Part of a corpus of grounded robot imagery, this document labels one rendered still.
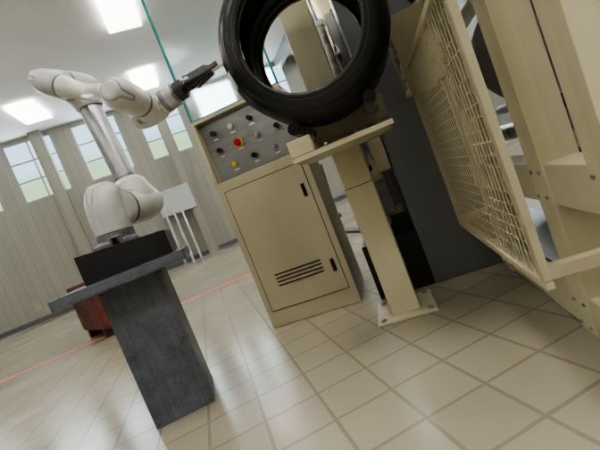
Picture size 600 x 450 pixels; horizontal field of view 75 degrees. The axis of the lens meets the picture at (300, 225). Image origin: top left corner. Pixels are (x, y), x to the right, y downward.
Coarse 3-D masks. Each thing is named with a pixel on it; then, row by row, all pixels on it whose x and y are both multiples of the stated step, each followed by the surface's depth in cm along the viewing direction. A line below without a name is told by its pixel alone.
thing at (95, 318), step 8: (72, 288) 445; (96, 296) 409; (80, 304) 443; (88, 304) 420; (96, 304) 407; (80, 312) 456; (88, 312) 432; (96, 312) 411; (104, 312) 411; (80, 320) 467; (88, 320) 442; (96, 320) 420; (104, 320) 410; (88, 328) 454; (96, 328) 430; (104, 328) 409
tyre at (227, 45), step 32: (224, 0) 134; (256, 0) 152; (288, 0) 154; (352, 0) 149; (384, 0) 125; (224, 32) 133; (256, 32) 158; (384, 32) 126; (224, 64) 138; (256, 64) 160; (352, 64) 126; (384, 64) 138; (256, 96) 134; (288, 96) 131; (320, 96) 130; (352, 96) 131
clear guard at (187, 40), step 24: (144, 0) 217; (168, 0) 214; (192, 0) 212; (216, 0) 209; (168, 24) 216; (192, 24) 214; (216, 24) 211; (168, 48) 218; (192, 48) 216; (216, 48) 213; (264, 48) 208; (216, 72) 215; (192, 96) 220; (216, 96) 217; (240, 96) 215; (192, 120) 222
